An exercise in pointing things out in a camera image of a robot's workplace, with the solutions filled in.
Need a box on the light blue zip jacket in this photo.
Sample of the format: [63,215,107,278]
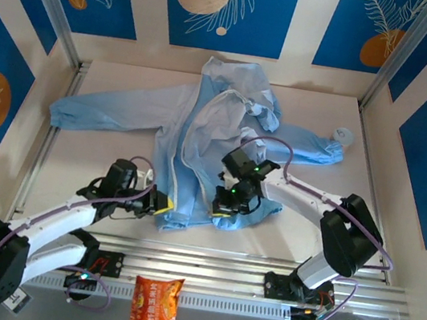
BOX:
[32,30,358,260]

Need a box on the orange snack bag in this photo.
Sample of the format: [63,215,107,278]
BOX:
[129,271,189,320]

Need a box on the black controller board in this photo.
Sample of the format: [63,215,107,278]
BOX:
[63,270,99,293]
[288,306,323,320]

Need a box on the white lidded cup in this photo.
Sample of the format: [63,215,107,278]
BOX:
[329,125,357,150]

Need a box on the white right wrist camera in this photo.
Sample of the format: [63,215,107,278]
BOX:
[220,171,239,191]

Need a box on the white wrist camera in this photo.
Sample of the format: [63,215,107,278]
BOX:
[220,171,239,191]
[134,167,156,190]

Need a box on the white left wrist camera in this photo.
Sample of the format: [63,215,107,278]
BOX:
[134,167,156,190]

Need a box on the aluminium slotted rail bed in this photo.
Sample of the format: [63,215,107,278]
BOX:
[0,216,418,320]

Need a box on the purple cable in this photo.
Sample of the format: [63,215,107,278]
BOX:
[0,133,160,320]
[210,131,412,320]

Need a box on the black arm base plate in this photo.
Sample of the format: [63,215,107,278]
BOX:
[259,269,340,312]
[73,245,126,281]

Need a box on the aluminium side rail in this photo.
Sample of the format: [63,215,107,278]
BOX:
[11,53,92,227]
[331,105,417,284]

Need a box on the grey slotted cable duct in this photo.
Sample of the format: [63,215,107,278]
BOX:
[21,264,297,320]

